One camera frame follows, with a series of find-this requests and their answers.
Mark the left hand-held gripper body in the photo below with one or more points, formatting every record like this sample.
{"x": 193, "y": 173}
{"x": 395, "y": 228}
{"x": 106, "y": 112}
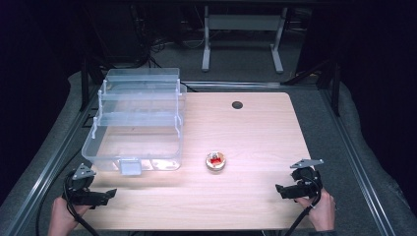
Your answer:
{"x": 80, "y": 187}

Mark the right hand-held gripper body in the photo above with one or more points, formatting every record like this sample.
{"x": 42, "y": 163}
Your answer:
{"x": 306, "y": 183}

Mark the clear plastic tiered storage box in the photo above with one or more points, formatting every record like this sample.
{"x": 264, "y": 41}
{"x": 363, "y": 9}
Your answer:
{"x": 137, "y": 98}

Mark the person's right hand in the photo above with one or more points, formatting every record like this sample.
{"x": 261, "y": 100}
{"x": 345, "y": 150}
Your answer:
{"x": 323, "y": 213}

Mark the person's left hand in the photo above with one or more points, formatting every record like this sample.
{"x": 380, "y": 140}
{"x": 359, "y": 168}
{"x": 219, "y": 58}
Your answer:
{"x": 64, "y": 218}

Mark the black metal stand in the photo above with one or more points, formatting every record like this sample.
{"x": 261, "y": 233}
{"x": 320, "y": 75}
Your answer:
{"x": 86, "y": 82}
{"x": 334, "y": 88}

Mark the long aluminium floor rail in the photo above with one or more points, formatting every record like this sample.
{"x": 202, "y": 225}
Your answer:
{"x": 357, "y": 164}
{"x": 39, "y": 177}

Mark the short aluminium floor rail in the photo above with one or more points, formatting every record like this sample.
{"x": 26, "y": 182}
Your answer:
{"x": 229, "y": 84}

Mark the white metal desk frame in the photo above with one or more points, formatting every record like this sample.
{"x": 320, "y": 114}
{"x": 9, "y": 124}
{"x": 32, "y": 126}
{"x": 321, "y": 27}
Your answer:
{"x": 242, "y": 23}

